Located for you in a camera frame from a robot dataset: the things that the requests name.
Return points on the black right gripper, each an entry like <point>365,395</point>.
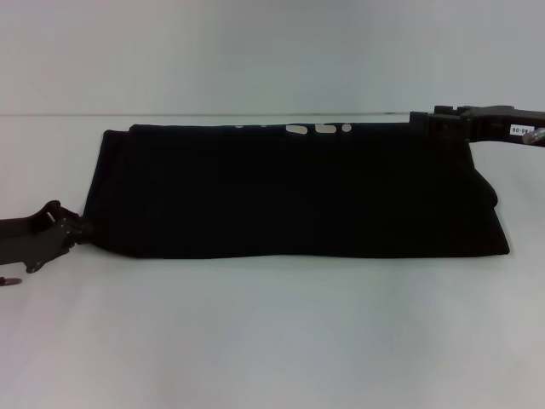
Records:
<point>502,125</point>

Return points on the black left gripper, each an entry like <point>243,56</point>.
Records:
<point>30,243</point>

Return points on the black t-shirt with FREE print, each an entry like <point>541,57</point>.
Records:
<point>298,191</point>

